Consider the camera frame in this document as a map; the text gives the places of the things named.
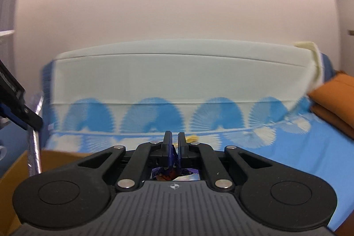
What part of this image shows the yellow snack bar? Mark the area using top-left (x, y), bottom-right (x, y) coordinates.
top-left (185, 135), bottom-right (199, 143)

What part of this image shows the purple chocolate bar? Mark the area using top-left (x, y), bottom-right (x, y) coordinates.
top-left (149, 141), bottom-right (200, 182)

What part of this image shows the silver stick packet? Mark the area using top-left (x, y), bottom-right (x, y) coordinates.
top-left (27, 92), bottom-right (44, 177)

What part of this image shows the open cardboard box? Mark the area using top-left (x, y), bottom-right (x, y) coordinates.
top-left (0, 150), bottom-right (90, 235)

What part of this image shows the blue white patterned sheet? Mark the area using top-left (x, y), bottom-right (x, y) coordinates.
top-left (41, 39), bottom-right (353, 229)

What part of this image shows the orange cushion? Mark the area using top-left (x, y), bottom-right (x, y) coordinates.
top-left (308, 71), bottom-right (354, 139)

